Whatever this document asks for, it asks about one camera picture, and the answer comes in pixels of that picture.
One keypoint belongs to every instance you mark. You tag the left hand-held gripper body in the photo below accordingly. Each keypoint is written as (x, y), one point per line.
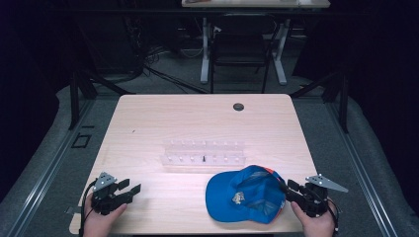
(104, 197)

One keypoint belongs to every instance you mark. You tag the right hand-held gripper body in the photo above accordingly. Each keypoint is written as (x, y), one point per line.
(314, 199)

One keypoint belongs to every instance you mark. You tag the blue baseball cap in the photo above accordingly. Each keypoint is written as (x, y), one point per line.
(242, 197)

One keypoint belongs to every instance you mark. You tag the person's left hand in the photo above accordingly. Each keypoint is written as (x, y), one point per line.
(100, 222)

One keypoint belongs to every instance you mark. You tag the person's right hand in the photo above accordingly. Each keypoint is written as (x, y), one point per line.
(316, 225)

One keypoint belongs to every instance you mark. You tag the clear acrylic peg rack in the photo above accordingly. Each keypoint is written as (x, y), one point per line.
(204, 154)

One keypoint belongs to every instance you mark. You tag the dark round table grommet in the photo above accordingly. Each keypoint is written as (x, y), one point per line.
(238, 106)

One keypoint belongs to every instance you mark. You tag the black metal stand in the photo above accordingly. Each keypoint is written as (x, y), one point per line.
(75, 98)
(342, 98)

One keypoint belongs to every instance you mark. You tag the black chair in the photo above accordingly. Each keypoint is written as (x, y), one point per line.
(240, 47)

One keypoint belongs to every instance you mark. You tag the white-legged wooden desk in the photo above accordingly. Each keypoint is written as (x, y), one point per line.
(250, 3)

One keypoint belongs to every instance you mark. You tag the metal floor rail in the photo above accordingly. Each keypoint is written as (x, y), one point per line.
(359, 171)
(46, 177)

